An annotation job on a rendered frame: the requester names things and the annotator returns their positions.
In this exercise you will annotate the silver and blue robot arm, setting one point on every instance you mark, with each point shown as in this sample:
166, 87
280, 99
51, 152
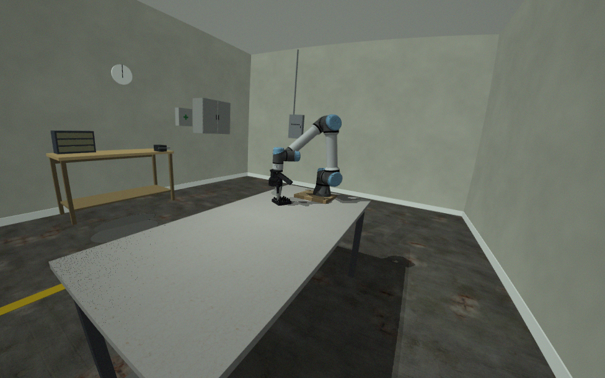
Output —
326, 177

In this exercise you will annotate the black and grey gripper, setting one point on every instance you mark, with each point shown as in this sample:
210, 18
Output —
275, 181

